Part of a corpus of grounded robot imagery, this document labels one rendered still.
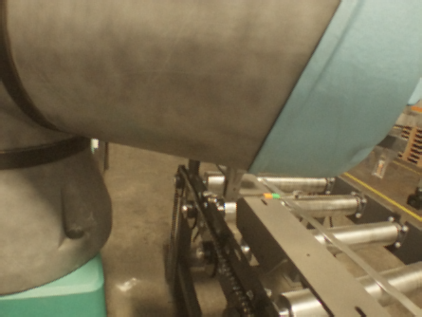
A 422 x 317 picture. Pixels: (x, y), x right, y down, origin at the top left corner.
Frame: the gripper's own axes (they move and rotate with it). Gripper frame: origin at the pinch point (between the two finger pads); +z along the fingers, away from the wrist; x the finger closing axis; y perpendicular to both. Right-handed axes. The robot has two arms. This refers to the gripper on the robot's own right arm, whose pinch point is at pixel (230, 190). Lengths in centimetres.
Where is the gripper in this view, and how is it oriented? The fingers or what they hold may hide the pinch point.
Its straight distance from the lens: 62.6
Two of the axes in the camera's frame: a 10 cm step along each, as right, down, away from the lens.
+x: 2.6, 3.4, -9.0
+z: -1.4, 9.4, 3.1
